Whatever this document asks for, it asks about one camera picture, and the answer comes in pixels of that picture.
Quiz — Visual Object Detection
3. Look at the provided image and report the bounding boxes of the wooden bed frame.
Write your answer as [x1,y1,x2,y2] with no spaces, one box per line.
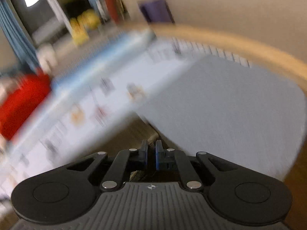
[119,21,307,90]

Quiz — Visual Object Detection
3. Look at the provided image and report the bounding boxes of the white seal plush toy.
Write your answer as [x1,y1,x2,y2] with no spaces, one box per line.
[37,44,58,74]

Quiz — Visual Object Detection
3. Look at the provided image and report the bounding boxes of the red folded blanket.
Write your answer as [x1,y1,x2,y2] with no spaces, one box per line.
[0,73,53,140]

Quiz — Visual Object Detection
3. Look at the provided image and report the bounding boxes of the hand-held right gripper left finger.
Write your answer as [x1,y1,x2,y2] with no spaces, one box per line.
[65,140,149,192]

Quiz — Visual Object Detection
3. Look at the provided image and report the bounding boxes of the light blue blanket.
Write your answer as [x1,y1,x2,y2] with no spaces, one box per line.
[51,28,157,88]

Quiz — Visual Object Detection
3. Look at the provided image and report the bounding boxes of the dark red cushion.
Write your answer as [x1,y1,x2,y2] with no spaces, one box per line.
[104,0,122,25]

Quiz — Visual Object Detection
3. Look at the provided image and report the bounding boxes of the yellow bear plush toy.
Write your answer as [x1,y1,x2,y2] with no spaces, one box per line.
[79,9,102,30]

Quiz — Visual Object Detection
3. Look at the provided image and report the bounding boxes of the white framed window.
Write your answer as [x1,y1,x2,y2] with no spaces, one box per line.
[7,0,71,44]

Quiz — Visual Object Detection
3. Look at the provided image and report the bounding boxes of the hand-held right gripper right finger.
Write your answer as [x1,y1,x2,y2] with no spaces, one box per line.
[155,140,238,192]

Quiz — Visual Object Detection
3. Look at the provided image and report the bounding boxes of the dark olive corduroy pants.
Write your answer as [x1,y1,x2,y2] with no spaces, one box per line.
[106,117,169,183]

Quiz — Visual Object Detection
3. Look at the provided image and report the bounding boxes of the yellow duck plush toy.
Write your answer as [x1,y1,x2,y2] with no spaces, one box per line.
[69,17,90,45]

